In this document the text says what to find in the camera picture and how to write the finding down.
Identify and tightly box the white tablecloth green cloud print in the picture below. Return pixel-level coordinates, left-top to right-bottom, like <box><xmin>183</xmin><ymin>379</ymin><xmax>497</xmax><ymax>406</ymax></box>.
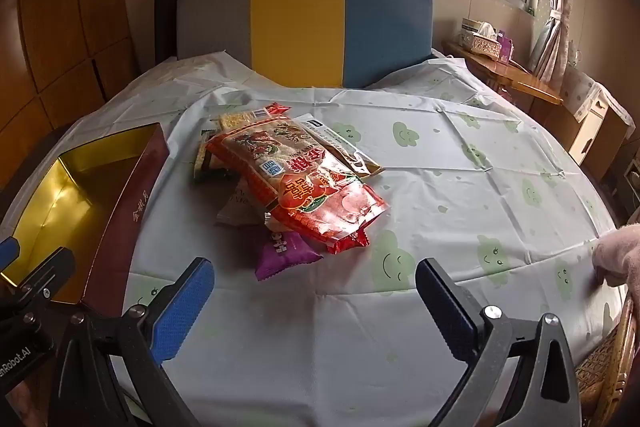
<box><xmin>0</xmin><ymin>49</ymin><xmax>630</xmax><ymax>427</ymax></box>

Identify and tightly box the green-ended cracker packet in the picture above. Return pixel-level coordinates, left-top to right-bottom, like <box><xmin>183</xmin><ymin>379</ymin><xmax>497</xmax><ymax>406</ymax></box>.
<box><xmin>194</xmin><ymin>131</ymin><xmax>238</xmax><ymax>184</ymax></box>

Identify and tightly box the person's pink fleece clothing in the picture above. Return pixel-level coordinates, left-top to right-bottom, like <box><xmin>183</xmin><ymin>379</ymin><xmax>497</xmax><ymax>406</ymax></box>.
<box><xmin>592</xmin><ymin>222</ymin><xmax>640</xmax><ymax>297</ymax></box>

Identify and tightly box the red-edged yellow snack bag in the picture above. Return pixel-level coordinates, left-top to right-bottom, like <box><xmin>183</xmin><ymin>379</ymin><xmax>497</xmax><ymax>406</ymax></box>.
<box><xmin>219</xmin><ymin>102</ymin><xmax>292</xmax><ymax>131</ymax></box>

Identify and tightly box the wooden side table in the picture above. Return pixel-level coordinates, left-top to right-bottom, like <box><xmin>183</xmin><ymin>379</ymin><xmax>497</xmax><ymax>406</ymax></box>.
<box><xmin>442</xmin><ymin>39</ymin><xmax>564</xmax><ymax>108</ymax></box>

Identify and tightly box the small purple box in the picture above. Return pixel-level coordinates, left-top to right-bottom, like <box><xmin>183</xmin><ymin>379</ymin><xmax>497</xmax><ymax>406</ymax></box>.
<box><xmin>497</xmin><ymin>32</ymin><xmax>517</xmax><ymax>64</ymax></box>

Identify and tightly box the wicker chair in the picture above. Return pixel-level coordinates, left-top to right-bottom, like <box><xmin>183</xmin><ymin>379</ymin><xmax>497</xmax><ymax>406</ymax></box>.
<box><xmin>575</xmin><ymin>296</ymin><xmax>640</xmax><ymax>427</ymax></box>

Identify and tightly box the white cabinet with cloth cover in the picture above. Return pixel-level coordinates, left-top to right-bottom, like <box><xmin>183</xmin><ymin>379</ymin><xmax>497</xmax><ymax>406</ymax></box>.
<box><xmin>559</xmin><ymin>66</ymin><xmax>637</xmax><ymax>166</ymax></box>

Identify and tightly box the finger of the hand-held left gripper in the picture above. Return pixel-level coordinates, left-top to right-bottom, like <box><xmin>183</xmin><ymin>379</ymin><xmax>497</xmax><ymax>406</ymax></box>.
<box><xmin>0</xmin><ymin>237</ymin><xmax>21</xmax><ymax>266</ymax></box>
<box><xmin>20</xmin><ymin>247</ymin><xmax>76</xmax><ymax>303</ymax></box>

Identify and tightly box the white snack packet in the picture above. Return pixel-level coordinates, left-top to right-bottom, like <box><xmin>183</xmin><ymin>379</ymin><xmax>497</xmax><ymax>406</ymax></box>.
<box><xmin>216</xmin><ymin>184</ymin><xmax>268</xmax><ymax>227</ymax></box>

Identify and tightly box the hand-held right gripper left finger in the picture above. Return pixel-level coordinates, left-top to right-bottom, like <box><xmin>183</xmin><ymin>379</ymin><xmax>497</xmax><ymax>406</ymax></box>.
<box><xmin>47</xmin><ymin>257</ymin><xmax>216</xmax><ymax>427</ymax></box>

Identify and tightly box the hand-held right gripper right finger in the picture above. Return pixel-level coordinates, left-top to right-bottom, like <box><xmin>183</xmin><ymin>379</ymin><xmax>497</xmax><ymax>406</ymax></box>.
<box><xmin>415</xmin><ymin>257</ymin><xmax>583</xmax><ymax>427</ymax></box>

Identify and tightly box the wooden wardrobe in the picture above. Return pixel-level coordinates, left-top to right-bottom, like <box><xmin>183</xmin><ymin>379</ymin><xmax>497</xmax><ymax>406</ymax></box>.
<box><xmin>0</xmin><ymin>0</ymin><xmax>140</xmax><ymax>190</ymax></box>

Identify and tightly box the large red snack bag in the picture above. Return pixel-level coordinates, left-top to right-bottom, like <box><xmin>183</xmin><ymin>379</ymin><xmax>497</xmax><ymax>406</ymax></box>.
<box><xmin>206</xmin><ymin>118</ymin><xmax>390</xmax><ymax>255</ymax></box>

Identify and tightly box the woven tissue box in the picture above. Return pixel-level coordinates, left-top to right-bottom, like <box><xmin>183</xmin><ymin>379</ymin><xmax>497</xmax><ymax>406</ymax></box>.
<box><xmin>459</xmin><ymin>18</ymin><xmax>504</xmax><ymax>58</ymax></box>

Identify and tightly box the grey yellow blue headboard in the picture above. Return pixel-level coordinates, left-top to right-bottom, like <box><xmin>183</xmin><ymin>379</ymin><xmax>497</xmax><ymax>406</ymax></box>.
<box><xmin>175</xmin><ymin>0</ymin><xmax>434</xmax><ymax>90</ymax></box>

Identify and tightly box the purple snack packet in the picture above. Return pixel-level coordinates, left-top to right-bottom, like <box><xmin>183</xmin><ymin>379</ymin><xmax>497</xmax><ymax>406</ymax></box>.
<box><xmin>255</xmin><ymin>229</ymin><xmax>322</xmax><ymax>282</ymax></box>

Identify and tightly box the maroon gift box gold interior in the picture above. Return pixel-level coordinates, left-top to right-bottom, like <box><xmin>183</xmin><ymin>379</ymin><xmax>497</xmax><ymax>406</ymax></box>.
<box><xmin>0</xmin><ymin>123</ymin><xmax>171</xmax><ymax>305</ymax></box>

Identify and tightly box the clear golden crumb snack pack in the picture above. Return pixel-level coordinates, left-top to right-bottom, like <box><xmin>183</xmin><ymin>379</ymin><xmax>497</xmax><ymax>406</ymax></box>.
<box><xmin>294</xmin><ymin>113</ymin><xmax>385</xmax><ymax>178</ymax></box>

